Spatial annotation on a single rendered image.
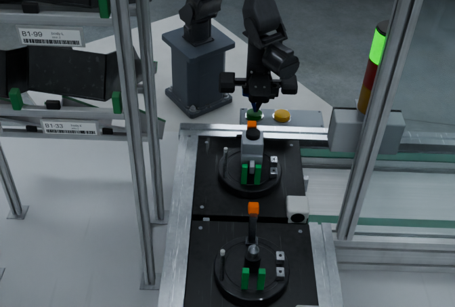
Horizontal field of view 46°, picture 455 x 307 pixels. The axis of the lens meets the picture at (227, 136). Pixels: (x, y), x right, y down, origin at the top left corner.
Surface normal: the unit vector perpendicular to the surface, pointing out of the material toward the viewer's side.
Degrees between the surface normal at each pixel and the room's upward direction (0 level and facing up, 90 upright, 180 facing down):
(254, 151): 90
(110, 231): 0
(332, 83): 0
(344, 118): 0
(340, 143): 90
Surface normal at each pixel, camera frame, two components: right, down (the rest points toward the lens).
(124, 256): 0.03, -0.75
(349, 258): -0.02, 0.66
